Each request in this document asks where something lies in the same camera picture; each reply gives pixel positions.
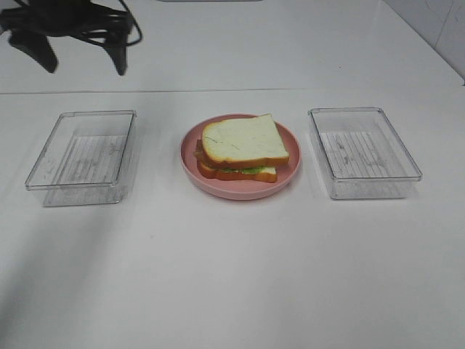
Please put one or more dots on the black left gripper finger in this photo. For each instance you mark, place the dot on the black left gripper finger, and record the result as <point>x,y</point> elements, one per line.
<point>116,50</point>
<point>36,46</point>

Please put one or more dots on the green lettuce leaf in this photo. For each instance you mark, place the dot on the green lettuce leaf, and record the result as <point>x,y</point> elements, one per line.
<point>252,170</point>

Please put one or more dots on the bread slice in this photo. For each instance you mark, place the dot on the bread slice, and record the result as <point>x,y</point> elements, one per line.
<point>244,143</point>
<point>269,175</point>

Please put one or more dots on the clear plastic ingredients tray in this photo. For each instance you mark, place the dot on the clear plastic ingredients tray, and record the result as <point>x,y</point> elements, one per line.
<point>360,154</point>

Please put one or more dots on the clear plastic bread tray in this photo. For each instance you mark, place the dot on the clear plastic bread tray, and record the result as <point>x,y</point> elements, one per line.
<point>86,159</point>

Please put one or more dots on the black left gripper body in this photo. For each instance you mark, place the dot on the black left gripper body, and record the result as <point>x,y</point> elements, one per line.
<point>65,18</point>

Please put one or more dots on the pink round plate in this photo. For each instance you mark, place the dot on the pink round plate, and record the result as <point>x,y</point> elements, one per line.
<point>239,189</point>

